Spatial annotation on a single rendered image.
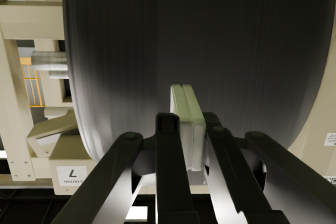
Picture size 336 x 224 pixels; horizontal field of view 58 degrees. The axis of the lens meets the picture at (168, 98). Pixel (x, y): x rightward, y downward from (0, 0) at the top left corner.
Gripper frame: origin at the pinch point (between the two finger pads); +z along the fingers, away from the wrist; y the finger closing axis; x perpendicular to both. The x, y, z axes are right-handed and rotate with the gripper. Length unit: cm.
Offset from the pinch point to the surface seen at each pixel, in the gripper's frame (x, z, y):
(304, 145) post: -20.3, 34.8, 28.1
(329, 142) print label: -19, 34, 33
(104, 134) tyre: -7.5, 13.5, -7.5
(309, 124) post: -15.6, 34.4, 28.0
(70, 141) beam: -39, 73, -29
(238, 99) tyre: -2.5, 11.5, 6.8
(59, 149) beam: -40, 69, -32
